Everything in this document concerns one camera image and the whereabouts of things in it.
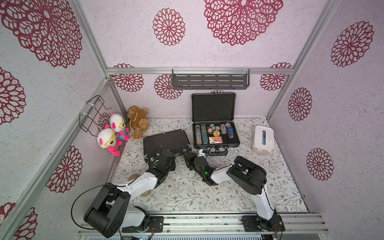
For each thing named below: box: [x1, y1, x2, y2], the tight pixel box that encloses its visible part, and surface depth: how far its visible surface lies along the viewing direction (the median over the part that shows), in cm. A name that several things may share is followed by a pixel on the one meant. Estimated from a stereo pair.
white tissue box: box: [251, 125, 275, 156], surface depth 100 cm
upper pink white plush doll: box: [109, 112, 130, 147], surface depth 97 cm
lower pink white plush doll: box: [96, 128, 123, 156], surface depth 87 cm
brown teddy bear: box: [126, 105, 149, 140], surface depth 112 cm
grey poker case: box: [191, 92, 241, 156], surface depth 110 cm
